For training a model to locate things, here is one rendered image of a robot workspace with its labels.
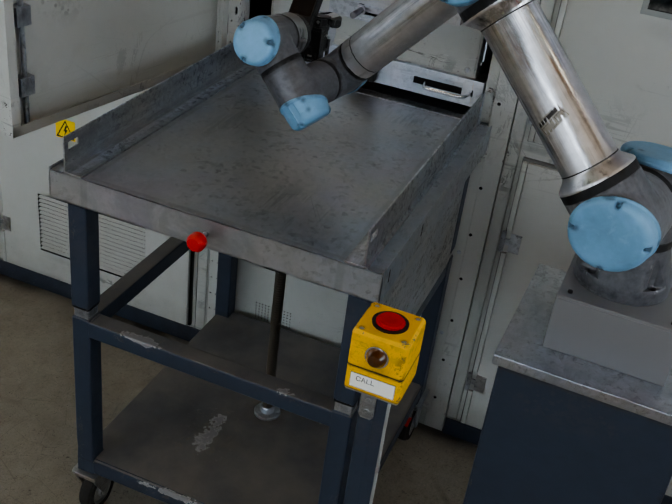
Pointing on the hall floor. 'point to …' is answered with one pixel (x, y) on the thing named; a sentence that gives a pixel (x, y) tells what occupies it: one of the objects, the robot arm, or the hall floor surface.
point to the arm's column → (565, 449)
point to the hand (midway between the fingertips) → (332, 14)
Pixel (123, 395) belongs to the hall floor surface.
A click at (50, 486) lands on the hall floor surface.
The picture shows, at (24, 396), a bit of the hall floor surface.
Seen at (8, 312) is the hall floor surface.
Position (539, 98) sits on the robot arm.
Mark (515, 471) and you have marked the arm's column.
